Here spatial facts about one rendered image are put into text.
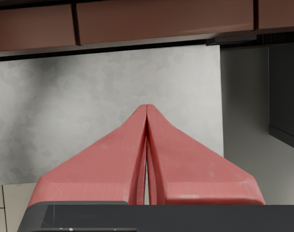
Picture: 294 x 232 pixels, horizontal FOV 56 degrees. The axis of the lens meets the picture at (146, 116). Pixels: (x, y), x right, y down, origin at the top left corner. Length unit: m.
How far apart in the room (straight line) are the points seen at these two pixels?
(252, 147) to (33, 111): 0.95
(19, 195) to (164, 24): 0.83
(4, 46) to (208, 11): 0.21
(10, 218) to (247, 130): 0.93
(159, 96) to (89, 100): 0.11
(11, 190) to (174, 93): 0.71
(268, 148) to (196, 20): 1.01
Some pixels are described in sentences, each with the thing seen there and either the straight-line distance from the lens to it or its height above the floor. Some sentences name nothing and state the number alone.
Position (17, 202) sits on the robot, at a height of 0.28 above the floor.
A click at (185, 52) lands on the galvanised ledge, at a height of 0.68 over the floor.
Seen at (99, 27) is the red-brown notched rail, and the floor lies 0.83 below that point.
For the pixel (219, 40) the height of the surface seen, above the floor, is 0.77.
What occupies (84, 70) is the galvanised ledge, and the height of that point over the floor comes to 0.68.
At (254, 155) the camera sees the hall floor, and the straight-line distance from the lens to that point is 1.25.
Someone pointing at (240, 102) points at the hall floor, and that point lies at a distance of 1.18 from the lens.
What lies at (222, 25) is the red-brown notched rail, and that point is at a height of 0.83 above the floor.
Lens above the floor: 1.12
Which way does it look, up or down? 80 degrees down
